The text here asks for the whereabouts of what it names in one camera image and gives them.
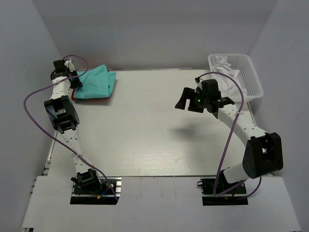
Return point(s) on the teal polo shirt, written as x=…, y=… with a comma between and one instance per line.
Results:
x=97, y=83

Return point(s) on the folded red t shirt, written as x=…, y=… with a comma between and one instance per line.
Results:
x=90, y=99

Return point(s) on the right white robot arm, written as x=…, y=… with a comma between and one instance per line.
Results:
x=263, y=150

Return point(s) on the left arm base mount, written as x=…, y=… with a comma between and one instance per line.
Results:
x=91, y=189

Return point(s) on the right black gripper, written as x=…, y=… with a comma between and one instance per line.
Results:
x=190, y=94

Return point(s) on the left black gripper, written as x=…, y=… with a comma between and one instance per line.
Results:
x=77, y=83

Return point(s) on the white plastic basket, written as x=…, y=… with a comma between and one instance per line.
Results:
x=247, y=77

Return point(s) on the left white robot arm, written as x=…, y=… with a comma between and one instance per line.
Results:
x=63, y=115

